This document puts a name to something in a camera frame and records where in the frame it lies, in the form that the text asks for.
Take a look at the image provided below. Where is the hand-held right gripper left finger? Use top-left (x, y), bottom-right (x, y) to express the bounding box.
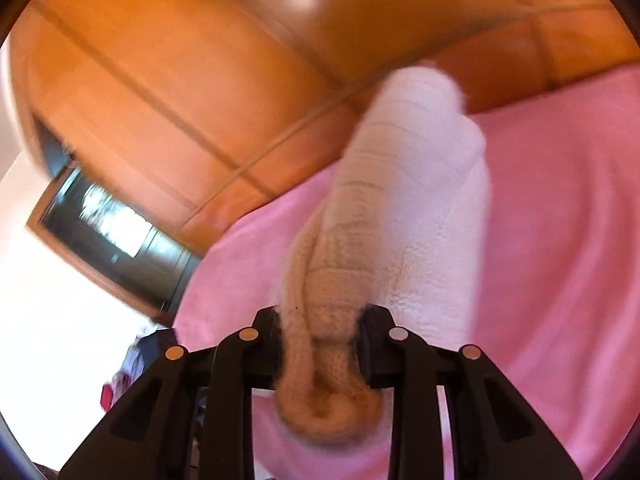
top-left (59, 306), bottom-right (287, 480)

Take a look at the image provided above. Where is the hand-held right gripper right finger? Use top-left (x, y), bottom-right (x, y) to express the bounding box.
top-left (356, 306), bottom-right (585, 480)

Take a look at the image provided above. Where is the white knitted sweater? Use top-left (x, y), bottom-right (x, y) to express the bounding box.
top-left (274, 62), bottom-right (490, 448)

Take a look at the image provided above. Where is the wood-framed mirror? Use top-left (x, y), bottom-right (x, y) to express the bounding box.
top-left (26, 162), bottom-right (203, 318)

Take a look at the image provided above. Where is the pink blanket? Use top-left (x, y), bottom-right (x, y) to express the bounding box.
top-left (172, 67), bottom-right (640, 480)

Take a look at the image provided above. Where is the wooden wardrobe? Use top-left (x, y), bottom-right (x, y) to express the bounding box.
top-left (10, 0), bottom-right (633, 256)

